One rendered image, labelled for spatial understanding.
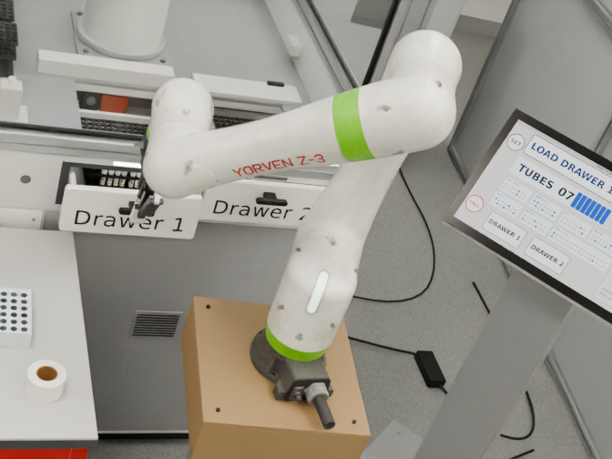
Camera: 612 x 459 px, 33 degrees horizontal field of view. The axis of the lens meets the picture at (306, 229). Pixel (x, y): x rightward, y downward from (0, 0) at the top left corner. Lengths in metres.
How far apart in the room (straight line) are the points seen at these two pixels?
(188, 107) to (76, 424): 0.60
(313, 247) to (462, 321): 1.93
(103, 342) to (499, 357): 0.97
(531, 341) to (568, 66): 1.64
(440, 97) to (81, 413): 0.86
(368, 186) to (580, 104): 2.05
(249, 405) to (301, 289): 0.24
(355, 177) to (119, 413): 1.18
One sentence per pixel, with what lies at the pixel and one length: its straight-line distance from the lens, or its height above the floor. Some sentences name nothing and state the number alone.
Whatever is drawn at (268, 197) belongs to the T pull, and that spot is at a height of 0.91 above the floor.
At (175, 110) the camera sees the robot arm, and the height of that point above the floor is 1.28.
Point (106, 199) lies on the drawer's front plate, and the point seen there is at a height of 0.91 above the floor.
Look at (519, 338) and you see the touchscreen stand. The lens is 2.52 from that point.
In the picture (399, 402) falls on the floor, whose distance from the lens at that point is 3.29.
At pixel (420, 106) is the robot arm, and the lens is 1.56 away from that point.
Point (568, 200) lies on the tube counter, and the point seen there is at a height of 1.10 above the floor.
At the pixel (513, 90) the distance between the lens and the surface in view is 4.27.
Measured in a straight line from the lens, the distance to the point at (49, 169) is 2.21.
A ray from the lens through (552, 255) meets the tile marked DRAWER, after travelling 2.31.
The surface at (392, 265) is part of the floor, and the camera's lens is 3.83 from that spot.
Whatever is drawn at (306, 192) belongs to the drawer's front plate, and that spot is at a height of 0.92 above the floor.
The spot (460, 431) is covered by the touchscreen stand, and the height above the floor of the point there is 0.37.
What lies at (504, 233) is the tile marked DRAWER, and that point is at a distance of 2.33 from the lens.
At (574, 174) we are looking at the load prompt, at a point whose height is 1.15.
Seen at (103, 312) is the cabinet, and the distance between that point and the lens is 2.49.
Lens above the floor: 2.17
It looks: 35 degrees down
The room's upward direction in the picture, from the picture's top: 20 degrees clockwise
